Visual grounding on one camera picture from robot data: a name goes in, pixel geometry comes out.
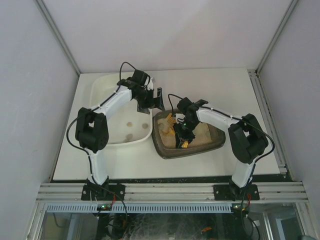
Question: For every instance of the yellow litter scoop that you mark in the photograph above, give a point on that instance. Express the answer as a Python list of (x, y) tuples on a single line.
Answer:
[(170, 123)]

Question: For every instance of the dark brown litter box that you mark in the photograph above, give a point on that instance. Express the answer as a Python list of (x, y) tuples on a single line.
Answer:
[(217, 135)]

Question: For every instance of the beige litter pellets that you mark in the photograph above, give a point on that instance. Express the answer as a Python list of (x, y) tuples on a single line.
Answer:
[(201, 132)]

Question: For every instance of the grey slotted cable duct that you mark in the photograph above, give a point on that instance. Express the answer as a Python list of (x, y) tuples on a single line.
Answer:
[(140, 208)]

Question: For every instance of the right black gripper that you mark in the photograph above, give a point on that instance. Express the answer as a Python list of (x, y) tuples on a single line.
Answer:
[(184, 135)]

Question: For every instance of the white plastic tub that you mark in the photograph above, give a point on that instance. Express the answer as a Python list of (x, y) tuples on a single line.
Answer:
[(101, 89)]

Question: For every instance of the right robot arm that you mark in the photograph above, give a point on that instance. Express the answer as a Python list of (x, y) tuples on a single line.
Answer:
[(247, 139)]

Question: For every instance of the aluminium mounting rail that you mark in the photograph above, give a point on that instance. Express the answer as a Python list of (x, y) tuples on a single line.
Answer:
[(269, 192)]

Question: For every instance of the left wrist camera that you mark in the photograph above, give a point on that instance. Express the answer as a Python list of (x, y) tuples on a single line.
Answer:
[(139, 77)]

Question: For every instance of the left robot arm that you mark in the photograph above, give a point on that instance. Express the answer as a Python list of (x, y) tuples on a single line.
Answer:
[(92, 128)]

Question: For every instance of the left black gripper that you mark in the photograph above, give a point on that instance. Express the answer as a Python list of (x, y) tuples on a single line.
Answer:
[(151, 100)]

